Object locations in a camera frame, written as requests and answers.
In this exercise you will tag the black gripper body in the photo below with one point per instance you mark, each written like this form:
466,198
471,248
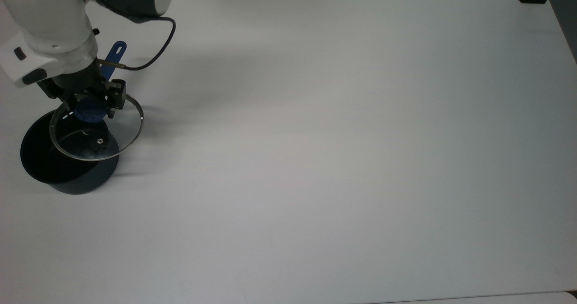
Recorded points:
74,84

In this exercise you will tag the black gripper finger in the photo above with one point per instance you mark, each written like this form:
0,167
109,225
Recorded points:
68,106
115,100

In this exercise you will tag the glass lid with blue knob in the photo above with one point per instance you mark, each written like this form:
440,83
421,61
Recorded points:
92,132

